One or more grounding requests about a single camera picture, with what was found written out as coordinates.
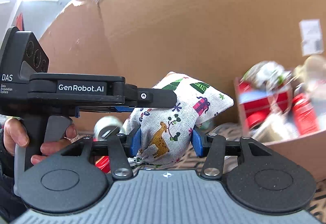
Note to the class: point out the red gift box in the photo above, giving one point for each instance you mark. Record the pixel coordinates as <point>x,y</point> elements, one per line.
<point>254,108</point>

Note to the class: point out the small christmas drawstring pouch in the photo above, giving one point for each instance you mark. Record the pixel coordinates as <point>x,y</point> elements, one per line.
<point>266,75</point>

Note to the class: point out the translucent plastic bowl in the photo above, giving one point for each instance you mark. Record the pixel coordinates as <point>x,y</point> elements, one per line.
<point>311,73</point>

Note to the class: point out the clear packing tape roll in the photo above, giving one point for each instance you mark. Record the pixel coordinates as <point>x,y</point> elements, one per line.
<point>106,126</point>

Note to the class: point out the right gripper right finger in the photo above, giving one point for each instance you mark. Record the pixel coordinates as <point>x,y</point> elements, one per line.
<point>213,149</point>

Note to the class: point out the christmas tree fabric pouch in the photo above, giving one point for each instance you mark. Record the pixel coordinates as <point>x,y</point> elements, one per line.
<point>166,133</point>

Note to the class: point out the large cardboard backdrop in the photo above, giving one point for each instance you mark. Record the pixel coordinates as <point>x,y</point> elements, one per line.
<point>211,40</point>

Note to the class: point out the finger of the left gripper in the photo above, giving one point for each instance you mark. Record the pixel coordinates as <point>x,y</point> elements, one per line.
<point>122,109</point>

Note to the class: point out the white shipping label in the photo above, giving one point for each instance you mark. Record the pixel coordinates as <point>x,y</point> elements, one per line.
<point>312,38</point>

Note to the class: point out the brown cardboard storage box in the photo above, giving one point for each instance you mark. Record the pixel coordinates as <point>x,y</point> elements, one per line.
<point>306,150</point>

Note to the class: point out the person's left hand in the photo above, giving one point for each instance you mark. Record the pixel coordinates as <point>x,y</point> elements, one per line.
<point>15,135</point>

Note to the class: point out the red tape roll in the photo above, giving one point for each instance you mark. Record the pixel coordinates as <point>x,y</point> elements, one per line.
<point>103,164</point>

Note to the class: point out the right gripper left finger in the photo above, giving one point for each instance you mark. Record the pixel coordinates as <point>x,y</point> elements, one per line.
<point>120,148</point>

